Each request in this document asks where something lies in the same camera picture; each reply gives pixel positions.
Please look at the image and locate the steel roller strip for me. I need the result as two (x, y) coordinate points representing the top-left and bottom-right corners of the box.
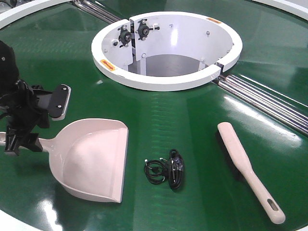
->
(72, 0), (122, 24)
(213, 75), (308, 136)

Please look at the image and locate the left black bearing mount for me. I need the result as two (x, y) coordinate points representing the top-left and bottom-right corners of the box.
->
(118, 25), (131, 48)

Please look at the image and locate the upper left steel roller strip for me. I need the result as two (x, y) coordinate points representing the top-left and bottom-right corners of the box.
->
(72, 0), (122, 24)

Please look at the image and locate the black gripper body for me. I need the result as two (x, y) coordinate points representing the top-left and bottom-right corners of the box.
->
(0, 79), (52, 135)

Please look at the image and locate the green conveyor belt surface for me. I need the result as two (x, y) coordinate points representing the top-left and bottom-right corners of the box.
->
(0, 2), (308, 231)

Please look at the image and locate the thick black cable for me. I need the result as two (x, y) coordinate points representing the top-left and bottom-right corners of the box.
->
(167, 148), (185, 190)

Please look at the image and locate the beige hand brush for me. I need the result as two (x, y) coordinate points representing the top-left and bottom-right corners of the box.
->
(217, 122), (286, 224)

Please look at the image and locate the black bearing mount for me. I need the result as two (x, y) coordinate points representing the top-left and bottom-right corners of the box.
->
(118, 25), (131, 48)
(137, 19), (160, 41)

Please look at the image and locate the white central ring housing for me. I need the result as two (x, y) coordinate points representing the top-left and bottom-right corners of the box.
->
(91, 12), (243, 91)

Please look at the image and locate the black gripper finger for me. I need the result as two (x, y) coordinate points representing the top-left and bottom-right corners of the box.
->
(4, 126), (43, 156)

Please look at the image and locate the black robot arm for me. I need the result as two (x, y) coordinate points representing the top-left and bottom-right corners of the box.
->
(0, 42), (71, 155)

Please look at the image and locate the right steel roller strip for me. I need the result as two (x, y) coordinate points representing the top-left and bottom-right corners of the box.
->
(213, 75), (308, 136)

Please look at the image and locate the right black bearing mount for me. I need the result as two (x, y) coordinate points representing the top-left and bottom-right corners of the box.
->
(137, 19), (160, 41)

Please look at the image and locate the pink plastic dustpan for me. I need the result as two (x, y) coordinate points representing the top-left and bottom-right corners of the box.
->
(0, 118), (129, 204)

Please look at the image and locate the thin black cable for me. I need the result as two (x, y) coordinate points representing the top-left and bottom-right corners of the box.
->
(143, 158), (169, 185)

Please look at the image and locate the black gripper finger with white pad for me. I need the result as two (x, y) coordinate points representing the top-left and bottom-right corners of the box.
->
(36, 84), (71, 121)

